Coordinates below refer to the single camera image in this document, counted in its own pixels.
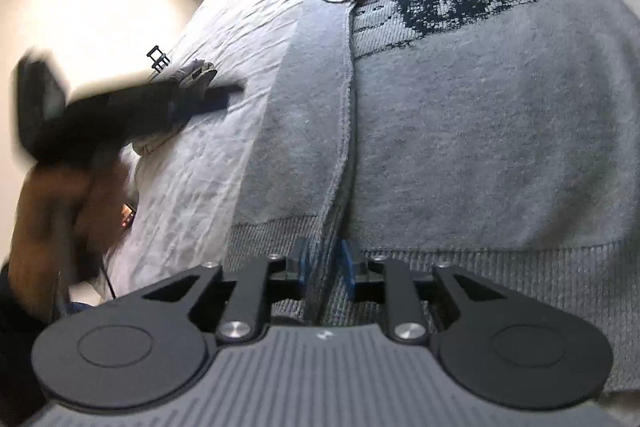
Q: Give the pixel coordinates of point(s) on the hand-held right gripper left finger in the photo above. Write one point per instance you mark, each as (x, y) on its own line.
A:
(301, 267)

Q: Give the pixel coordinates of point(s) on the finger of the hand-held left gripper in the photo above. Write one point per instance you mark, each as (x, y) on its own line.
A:
(215, 99)

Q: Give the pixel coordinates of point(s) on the small black stand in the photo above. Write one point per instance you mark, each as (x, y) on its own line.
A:
(157, 59)

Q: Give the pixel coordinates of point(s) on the grey knit sweater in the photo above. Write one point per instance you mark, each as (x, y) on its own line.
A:
(475, 132)

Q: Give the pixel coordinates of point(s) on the bed with grey sheet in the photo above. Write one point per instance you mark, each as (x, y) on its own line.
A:
(225, 107)

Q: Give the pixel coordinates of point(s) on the beige folded garment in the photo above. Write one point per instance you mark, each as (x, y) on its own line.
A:
(155, 144)

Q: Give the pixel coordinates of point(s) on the person's left hand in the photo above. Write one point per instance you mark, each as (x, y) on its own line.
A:
(60, 217)

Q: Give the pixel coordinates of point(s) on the person's dark clothing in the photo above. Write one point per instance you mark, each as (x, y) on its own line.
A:
(20, 347)

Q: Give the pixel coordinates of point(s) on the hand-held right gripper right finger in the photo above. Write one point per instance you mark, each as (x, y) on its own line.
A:
(347, 269)

